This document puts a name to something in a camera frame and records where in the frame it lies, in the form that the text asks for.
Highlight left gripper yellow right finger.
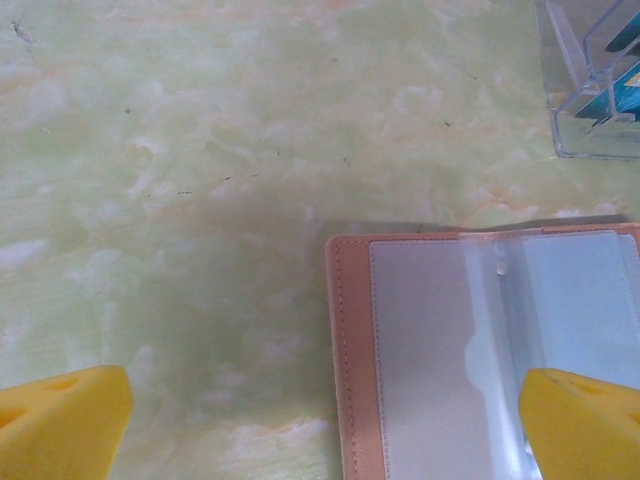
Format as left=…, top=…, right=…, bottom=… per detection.
left=517, top=367, right=640, bottom=480

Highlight blue credit card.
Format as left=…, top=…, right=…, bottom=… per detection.
left=604, top=9, right=640, bottom=54
left=574, top=69, right=640, bottom=127

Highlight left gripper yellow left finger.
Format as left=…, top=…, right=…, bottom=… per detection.
left=0, top=364, right=134, bottom=480

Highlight red blue packets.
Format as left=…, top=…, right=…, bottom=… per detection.
left=533, top=0, right=640, bottom=161

